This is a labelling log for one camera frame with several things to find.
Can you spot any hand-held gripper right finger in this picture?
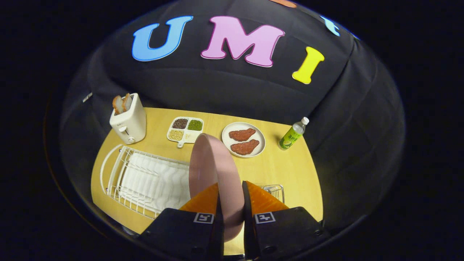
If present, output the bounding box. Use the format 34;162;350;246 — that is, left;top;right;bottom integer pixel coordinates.
242;181;331;261

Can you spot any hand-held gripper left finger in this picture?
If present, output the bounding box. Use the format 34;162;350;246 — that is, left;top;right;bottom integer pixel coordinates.
138;182;225;261

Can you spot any metal wire basket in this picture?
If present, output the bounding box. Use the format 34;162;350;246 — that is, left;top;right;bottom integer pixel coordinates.
262;184;285;204

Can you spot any white wire dish rack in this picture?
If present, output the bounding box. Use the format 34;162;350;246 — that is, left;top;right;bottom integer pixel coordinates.
100;144;192;220

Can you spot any pink plate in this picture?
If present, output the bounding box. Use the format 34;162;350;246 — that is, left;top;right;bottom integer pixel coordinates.
188;133;245;242

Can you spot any white plate with meat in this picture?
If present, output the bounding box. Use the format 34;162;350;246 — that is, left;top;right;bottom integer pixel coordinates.
221;122;266;158

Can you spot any white divided bean dish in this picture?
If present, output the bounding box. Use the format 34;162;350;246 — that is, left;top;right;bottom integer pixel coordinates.
167;116;204;148

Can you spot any red meat piece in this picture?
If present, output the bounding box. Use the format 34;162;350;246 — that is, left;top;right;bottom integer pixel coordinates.
229;128;256;142
231;139;260;156

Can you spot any green label drink bottle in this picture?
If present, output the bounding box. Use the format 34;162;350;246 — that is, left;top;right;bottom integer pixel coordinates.
278;117;310;150

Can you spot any cream toaster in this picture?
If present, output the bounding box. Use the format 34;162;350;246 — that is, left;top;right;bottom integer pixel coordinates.
109;93;147;145

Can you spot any black backdrop cloth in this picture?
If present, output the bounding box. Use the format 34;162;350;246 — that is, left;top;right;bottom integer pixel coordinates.
60;0;405;232

